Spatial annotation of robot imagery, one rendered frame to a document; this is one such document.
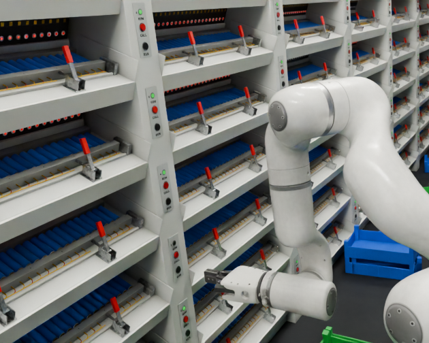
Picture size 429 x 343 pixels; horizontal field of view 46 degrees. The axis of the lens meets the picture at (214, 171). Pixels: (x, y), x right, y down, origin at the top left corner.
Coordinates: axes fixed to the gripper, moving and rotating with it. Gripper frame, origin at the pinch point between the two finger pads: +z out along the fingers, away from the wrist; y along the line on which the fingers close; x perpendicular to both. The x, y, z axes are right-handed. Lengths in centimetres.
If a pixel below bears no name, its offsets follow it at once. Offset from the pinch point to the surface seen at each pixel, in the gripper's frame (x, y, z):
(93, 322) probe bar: -2.4, -25.6, 16.8
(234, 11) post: 65, 64, 25
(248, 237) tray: -6.8, 37.7, 12.1
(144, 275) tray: -0.5, -5.7, 18.1
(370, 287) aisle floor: -55, 102, -7
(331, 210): -26, 113, 14
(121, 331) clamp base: -5.4, -22.3, 11.7
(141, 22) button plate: 63, -1, 10
